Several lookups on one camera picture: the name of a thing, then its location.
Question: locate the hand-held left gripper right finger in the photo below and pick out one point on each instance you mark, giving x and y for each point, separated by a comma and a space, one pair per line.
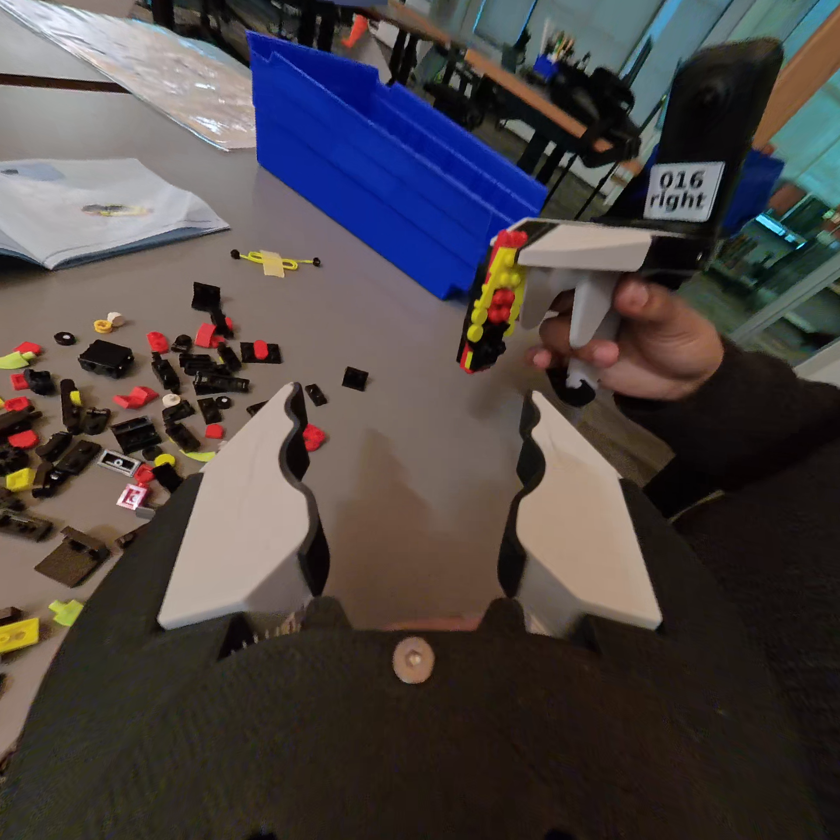
584, 538

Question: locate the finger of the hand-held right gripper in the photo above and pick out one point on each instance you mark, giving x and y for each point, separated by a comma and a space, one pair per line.
590, 249

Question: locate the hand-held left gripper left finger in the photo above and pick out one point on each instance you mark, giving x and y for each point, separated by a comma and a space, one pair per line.
243, 512

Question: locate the red yellow black lego model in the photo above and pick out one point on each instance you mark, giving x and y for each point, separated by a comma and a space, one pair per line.
492, 302

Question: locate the pile of lego pieces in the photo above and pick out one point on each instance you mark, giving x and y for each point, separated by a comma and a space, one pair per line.
131, 407

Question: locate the person's right forearm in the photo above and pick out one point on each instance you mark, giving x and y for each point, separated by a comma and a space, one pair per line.
754, 420

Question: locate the lego instruction booklet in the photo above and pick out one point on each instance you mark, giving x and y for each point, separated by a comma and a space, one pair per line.
85, 210

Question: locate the person's right hand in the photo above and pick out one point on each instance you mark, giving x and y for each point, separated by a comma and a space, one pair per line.
663, 348

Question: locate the blue chair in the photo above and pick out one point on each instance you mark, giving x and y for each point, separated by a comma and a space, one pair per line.
754, 190

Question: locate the black desk equipment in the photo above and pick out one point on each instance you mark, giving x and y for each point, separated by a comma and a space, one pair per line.
600, 111

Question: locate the blue pen holder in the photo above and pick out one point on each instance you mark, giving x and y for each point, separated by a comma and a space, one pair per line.
544, 65

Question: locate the wooden desk black legs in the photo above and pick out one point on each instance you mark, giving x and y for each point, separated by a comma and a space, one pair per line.
505, 75

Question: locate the blue plastic bin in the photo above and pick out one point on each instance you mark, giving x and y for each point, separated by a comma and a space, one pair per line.
380, 164

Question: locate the yellowish tape strip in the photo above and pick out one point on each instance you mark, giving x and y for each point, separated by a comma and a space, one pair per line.
274, 264

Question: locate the orange cone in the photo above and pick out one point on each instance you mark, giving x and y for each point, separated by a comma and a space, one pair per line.
356, 31

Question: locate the silver foil sheet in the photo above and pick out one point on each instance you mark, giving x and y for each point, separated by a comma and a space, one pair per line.
144, 59

